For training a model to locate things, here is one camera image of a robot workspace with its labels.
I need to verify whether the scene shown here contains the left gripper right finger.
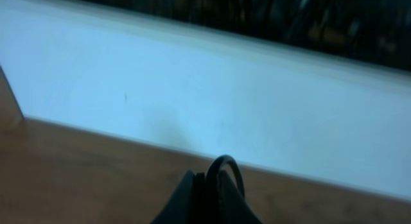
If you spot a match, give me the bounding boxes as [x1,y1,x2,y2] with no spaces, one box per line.
[205,169,262,224]

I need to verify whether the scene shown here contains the black USB cable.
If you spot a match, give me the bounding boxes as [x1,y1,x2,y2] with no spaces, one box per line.
[205,155,245,199]

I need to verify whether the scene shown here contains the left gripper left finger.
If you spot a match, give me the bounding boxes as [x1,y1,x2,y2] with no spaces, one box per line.
[151,170,205,224]

